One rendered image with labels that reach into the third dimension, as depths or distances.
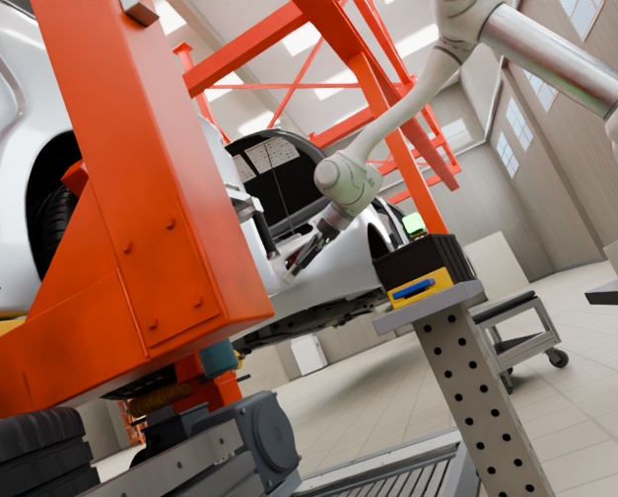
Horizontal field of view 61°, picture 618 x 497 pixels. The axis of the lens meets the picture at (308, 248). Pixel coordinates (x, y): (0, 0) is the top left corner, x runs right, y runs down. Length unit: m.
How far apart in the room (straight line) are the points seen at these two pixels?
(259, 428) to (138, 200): 0.48
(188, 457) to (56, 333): 0.36
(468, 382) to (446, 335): 0.09
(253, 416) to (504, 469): 0.47
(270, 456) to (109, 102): 0.69
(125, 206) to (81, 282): 0.16
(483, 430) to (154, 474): 0.62
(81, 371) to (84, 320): 0.08
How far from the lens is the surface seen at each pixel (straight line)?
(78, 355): 0.97
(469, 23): 1.47
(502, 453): 1.09
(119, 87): 0.96
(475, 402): 1.07
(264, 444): 1.05
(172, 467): 0.73
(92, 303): 0.94
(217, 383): 1.46
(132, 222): 0.89
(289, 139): 4.75
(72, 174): 1.45
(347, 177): 1.40
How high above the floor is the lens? 0.43
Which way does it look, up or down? 11 degrees up
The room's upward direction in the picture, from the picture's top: 23 degrees counter-clockwise
